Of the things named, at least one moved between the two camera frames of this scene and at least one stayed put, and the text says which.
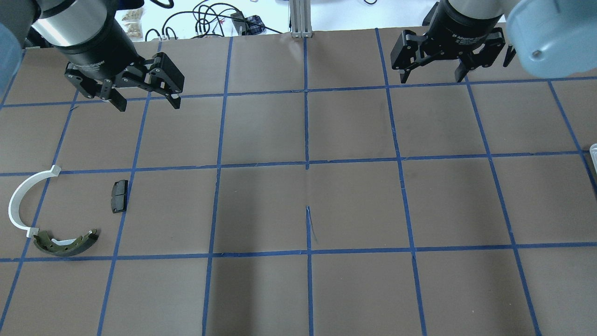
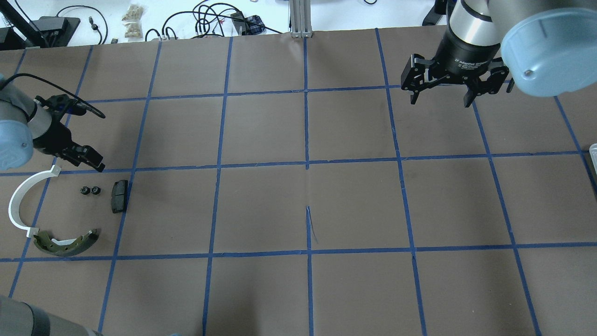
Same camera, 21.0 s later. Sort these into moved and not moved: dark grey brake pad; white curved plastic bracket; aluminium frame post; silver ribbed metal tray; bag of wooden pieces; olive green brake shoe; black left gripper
Moved: black left gripper
Not moved: olive green brake shoe; dark grey brake pad; aluminium frame post; silver ribbed metal tray; white curved plastic bracket; bag of wooden pieces
